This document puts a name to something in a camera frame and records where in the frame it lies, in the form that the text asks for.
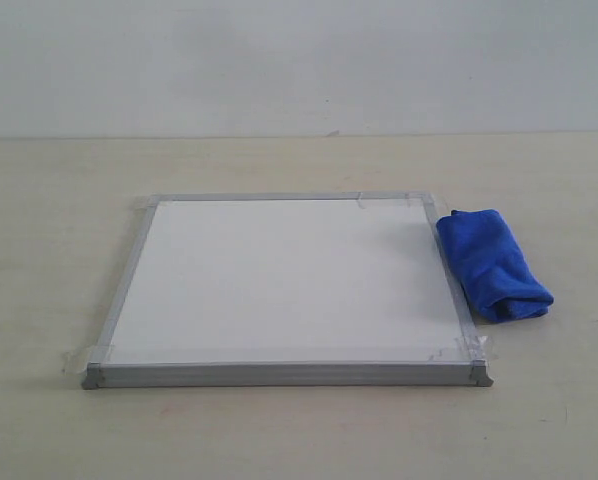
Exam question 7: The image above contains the clear tape back right corner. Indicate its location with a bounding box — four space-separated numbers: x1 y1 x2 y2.
356 192 434 209

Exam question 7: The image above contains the white board with aluminium frame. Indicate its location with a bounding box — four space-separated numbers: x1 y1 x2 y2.
82 192 492 390

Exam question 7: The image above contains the clear tape corner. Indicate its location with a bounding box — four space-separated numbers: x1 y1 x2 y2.
131 195 171 210
61 344 113 376
356 192 434 209
428 334 494 363

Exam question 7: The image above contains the blue microfibre cloth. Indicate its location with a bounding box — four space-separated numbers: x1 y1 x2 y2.
436 209 554 323

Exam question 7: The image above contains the clear tape front right corner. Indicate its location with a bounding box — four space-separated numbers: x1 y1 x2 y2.
428 334 494 363

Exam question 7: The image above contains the clear tape back left corner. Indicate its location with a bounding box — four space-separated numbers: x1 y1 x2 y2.
131 195 171 210

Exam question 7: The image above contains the clear tape front left corner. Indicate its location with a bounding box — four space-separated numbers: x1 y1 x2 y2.
61 344 113 376

